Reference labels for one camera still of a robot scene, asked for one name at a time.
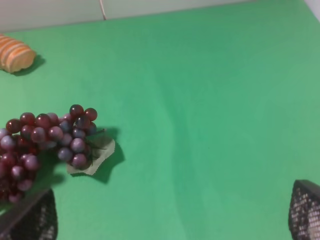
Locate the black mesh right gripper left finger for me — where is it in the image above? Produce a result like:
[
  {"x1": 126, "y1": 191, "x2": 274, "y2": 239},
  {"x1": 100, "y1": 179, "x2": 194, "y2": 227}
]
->
[{"x1": 0, "y1": 188, "x2": 58, "y2": 240}]

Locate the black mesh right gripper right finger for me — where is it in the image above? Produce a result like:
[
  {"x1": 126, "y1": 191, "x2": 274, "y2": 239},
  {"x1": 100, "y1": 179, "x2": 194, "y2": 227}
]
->
[{"x1": 288, "y1": 179, "x2": 320, "y2": 240}]

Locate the red purple grape bunch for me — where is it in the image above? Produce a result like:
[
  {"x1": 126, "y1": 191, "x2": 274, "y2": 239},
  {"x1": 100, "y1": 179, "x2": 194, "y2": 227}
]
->
[{"x1": 0, "y1": 104, "x2": 116, "y2": 203}]

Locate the green table cloth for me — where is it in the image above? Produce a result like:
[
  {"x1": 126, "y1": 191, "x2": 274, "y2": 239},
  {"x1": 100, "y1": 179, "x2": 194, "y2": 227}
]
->
[{"x1": 0, "y1": 0, "x2": 320, "y2": 240}]

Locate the sliced orange bread loaf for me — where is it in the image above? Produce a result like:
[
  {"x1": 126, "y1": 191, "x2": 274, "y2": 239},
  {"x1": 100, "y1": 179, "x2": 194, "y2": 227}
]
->
[{"x1": 0, "y1": 34, "x2": 37, "y2": 74}]

